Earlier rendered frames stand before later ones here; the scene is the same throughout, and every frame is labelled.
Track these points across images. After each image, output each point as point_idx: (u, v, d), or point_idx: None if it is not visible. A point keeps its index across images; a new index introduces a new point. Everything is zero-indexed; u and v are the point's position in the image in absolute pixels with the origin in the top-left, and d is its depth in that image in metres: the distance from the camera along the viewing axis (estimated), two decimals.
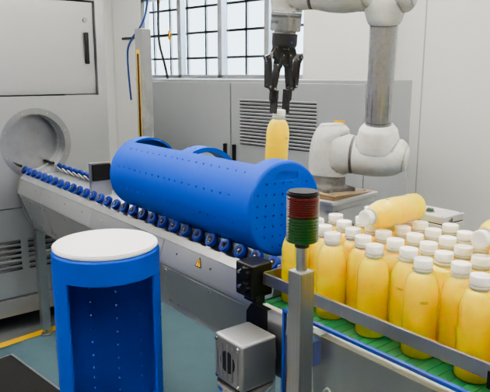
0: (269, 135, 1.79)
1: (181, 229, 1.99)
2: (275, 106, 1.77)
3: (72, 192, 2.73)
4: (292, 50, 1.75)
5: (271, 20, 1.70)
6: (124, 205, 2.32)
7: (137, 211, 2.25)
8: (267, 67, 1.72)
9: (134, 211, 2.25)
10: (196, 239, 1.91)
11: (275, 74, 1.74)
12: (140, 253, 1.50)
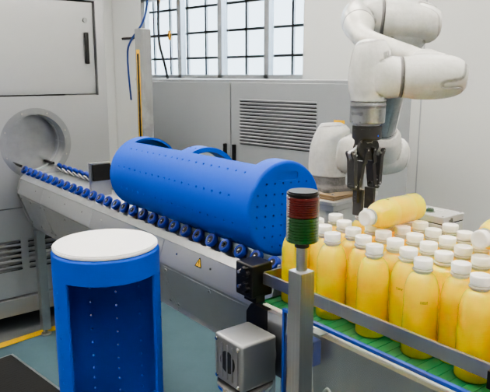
0: None
1: (181, 229, 1.99)
2: (361, 208, 1.52)
3: (72, 192, 2.73)
4: (376, 144, 1.52)
5: (353, 112, 1.48)
6: (124, 205, 2.32)
7: (137, 211, 2.25)
8: (352, 165, 1.49)
9: (134, 211, 2.25)
10: (196, 239, 1.91)
11: (359, 172, 1.51)
12: (140, 253, 1.50)
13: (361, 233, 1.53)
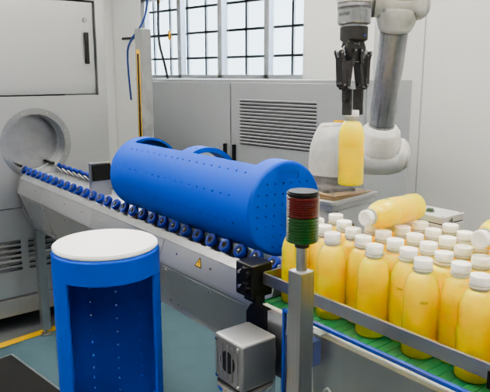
0: None
1: (181, 228, 1.99)
2: (350, 107, 1.59)
3: (72, 192, 2.73)
4: (362, 46, 1.60)
5: (340, 12, 1.56)
6: (124, 205, 2.32)
7: (137, 211, 2.25)
8: (341, 63, 1.56)
9: (134, 212, 2.25)
10: (195, 239, 1.91)
11: (348, 71, 1.58)
12: (140, 253, 1.50)
13: None
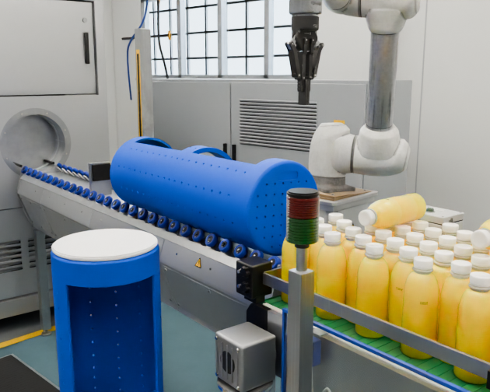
0: None
1: (181, 229, 1.99)
2: (302, 96, 1.65)
3: (72, 192, 2.73)
4: (295, 35, 1.59)
5: None
6: (124, 205, 2.32)
7: (137, 211, 2.25)
8: (315, 55, 1.65)
9: (134, 211, 2.25)
10: (196, 239, 1.90)
11: (307, 62, 1.63)
12: (140, 253, 1.50)
13: None
